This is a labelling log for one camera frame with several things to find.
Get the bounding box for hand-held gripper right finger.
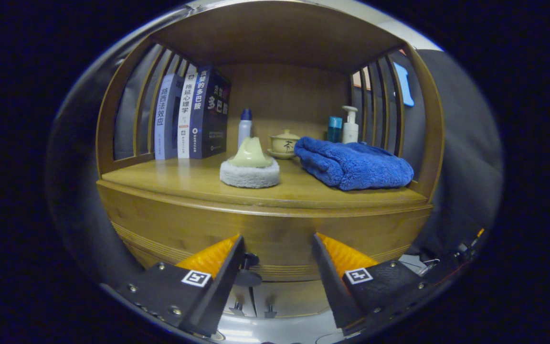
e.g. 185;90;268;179
312;232;435;335

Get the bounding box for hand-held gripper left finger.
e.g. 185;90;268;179
115;234;246;337

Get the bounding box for black round drawer knob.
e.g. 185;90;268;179
234;252;263;288

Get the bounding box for wooden drawer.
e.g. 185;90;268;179
97;184;432;282

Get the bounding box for cream handled round scrub pad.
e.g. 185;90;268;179
219;137;281;189

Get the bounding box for wooden cabinet door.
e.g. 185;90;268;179
225;286;256;317
254;279;333;318

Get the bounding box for wooden countertop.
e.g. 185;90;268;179
101;153;428;211

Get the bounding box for wooden cabinet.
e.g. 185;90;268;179
95;0;446;318

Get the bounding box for blue folded towel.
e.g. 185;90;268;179
294;136;415;192

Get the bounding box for cream lidded teacup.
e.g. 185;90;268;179
267;129;301;160

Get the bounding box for teal bottle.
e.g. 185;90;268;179
328;116;343;143

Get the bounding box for white bottle blue cap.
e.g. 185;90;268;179
237;108;253;151

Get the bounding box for white pump bottle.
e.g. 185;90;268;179
342;106;360;144

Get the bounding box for white book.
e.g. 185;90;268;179
177;72;198;159

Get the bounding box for dark navy book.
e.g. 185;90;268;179
189;65;231;159

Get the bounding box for light blue book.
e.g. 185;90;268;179
154;73;185;161

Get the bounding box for black backdrop cloth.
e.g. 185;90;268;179
46;29;504;287

